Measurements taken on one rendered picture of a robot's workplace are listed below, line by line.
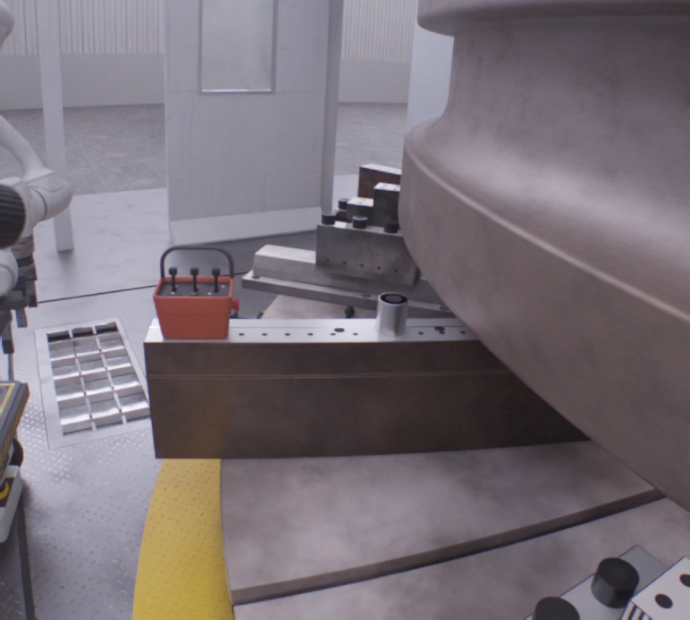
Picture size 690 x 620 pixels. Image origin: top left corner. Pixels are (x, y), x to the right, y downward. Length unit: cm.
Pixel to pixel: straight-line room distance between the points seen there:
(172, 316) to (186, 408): 27
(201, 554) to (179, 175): 300
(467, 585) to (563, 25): 121
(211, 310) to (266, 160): 312
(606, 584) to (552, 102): 88
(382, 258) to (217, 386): 114
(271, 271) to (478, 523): 161
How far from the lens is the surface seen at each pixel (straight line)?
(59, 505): 212
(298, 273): 270
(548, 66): 128
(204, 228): 439
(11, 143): 178
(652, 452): 93
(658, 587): 83
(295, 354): 152
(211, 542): 191
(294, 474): 166
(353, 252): 250
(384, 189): 252
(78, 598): 185
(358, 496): 161
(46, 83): 416
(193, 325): 150
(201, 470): 216
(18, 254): 171
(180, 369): 155
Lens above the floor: 140
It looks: 20 degrees down
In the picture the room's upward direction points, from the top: 3 degrees clockwise
